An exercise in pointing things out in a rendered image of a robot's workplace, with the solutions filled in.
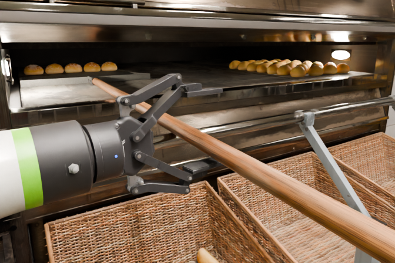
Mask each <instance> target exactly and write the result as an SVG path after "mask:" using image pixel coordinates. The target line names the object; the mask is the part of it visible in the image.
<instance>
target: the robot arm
mask: <svg viewBox="0 0 395 263"><path fill-rule="evenodd" d="M181 79H182V76H181V74H180V73H169V74H168V75H166V76H164V77H162V78H160V79H158V80H156V81H154V82H153V83H151V84H149V85H147V86H145V87H143V88H141V89H140V90H138V91H136V92H134V93H132V94H131V95H124V96H118V97H117V98H116V99H115V102H116V103H117V104H118V105H119V111H120V116H119V117H118V118H117V119H115V120H113V121H109V122H102V123H95V124H88V125H84V126H81V125H80V124H79V123H78V122H77V121H76V120H71V121H67V122H59V123H52V124H45V125H40V126H32V127H25V128H21V129H13V130H5V131H0V219H1V218H4V217H7V216H9V215H12V214H15V213H18V212H21V211H25V210H28V209H31V208H35V207H39V206H42V205H45V204H49V203H53V202H56V201H59V200H63V199H66V198H69V197H73V196H76V195H80V194H84V193H88V192H89V191H90V190H91V188H92V185H93V183H98V182H101V181H105V180H108V179H112V178H115V177H119V176H122V175H127V179H128V183H126V186H125V188H126V189H127V190H128V191H129V192H130V193H132V194H133V195H138V194H141V193H145V192H147V191H148V192H157V193H174V194H189V193H190V187H189V185H190V182H191V181H192V180H194V179H196V178H199V177H203V176H205V175H207V170H210V169H212V168H215V167H219V166H222V165H223V164H222V163H220V162H218V161H217V160H215V159H213V158H212V157H210V158H208V159H204V160H200V161H196V162H194V163H190V164H186V165H184V166H183V170H184V171H182V170H180V169H178V168H176V167H173V166H171V165H169V164H166V163H164V162H162V161H160V160H158V159H155V158H153V157H152V156H153V153H154V152H155V147H154V145H153V131H151V128H152V127H153V126H154V125H155V124H156V123H157V120H158V119H159V118H160V117H161V116H162V115H163V114H164V113H165V112H166V111H167V110H168V109H169V108H170V107H171V106H172V105H173V104H174V103H175V102H176V101H177V100H178V99H179V98H180V97H196V96H204V95H212V94H217V93H223V88H215V87H211V88H205V89H202V84H200V83H188V84H183V83H182V80H181ZM170 86H172V87H171V88H170V89H169V90H168V91H167V92H166V93H165V94H164V95H163V96H162V97H161V98H160V99H159V100H158V101H157V102H156V103H155V104H153V105H152V106H151V107H150V108H149V109H148V110H147V111H146V112H145V113H144V114H142V115H140V116H139V117H138V118H137V119H135V118H133V117H131V116H130V115H129V113H130V112H131V111H132V110H134V109H135V107H136V104H140V103H142V102H144V101H145V100H148V99H149V98H151V97H153V96H154V95H156V94H158V93H160V92H161V91H163V90H165V89H167V88H169V87H170ZM145 164H147V165H149V166H152V167H154V168H157V169H159V170H162V171H164V172H166V173H168V174H171V175H173V176H175V177H178V178H179V182H171V181H159V180H147V179H142V178H141V177H139V176H136V174H138V172H139V171H140V170H141V169H142V168H143V167H144V165H145Z"/></svg>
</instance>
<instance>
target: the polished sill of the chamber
mask: <svg viewBox="0 0 395 263"><path fill-rule="evenodd" d="M386 81H387V75H385V74H378V73H376V74H369V75H357V76H345V77H333V78H327V79H315V80H302V81H296V82H284V83H272V84H265V85H253V86H241V87H229V88H223V93H217V94H212V95H204V96H196V97H180V98H179V99H178V100H177V101H176V102H175V103H174V104H173V105H172V106H171V107H170V108H173V107H182V106H191V105H197V104H206V103H215V102H225V101H230V100H239V99H248V98H254V97H263V96H273V95H282V94H288V93H297V92H306V91H312V90H321V89H330V88H336V87H345V86H354V85H364V84H369V83H379V82H386ZM163 95H164V94H161V95H154V96H153V97H151V98H149V99H148V100H145V101H144V102H145V103H147V104H149V105H151V106H152V105H153V104H155V103H156V102H157V101H158V100H159V99H160V98H161V97H162V96H163ZM115 114H120V111H119V105H118V104H117V103H116V102H115V99H106V100H94V101H87V102H75V103H63V104H51V105H44V106H32V107H20V108H14V109H10V110H9V115H10V120H11V126H12V127H18V126H28V125H33V124H42V123H52V122H61V121H67V120H76V119H85V118H91V117H100V116H110V115H115Z"/></svg>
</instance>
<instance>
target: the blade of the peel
mask: <svg viewBox="0 0 395 263"><path fill-rule="evenodd" d="M88 75H96V76H98V77H99V78H100V80H102V81H104V82H116V81H126V80H144V79H150V73H136V72H112V73H88V74H76V75H53V76H30V77H21V79H20V83H21V87H35V86H53V85H71V84H80V83H88Z"/></svg>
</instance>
